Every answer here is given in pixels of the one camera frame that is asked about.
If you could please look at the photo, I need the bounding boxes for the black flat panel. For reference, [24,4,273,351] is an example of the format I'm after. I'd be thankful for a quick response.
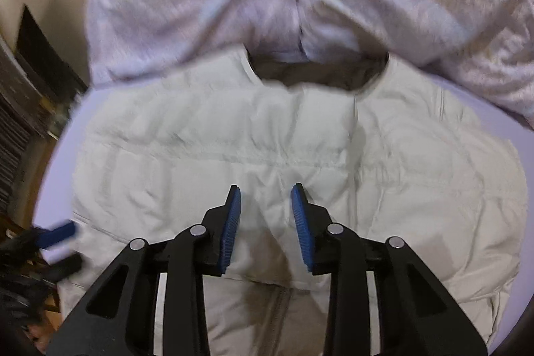
[16,3,90,100]

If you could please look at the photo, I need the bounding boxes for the white puffer jacket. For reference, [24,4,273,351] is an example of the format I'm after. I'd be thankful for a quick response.
[56,45,528,356]

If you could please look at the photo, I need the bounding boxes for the dark shelf unit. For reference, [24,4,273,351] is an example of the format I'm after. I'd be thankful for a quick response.
[0,39,80,213]

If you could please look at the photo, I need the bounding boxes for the pink floral quilt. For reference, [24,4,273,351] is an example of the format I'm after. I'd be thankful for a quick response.
[85,0,534,131]

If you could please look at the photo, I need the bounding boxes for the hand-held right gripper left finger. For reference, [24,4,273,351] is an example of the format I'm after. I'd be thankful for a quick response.
[46,184,243,356]

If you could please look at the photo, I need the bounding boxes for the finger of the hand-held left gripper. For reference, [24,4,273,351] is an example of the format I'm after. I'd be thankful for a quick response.
[44,253,83,282]
[34,220,78,251]

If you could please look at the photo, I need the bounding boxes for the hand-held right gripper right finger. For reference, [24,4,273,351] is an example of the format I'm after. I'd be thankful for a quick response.
[291,183,489,356]

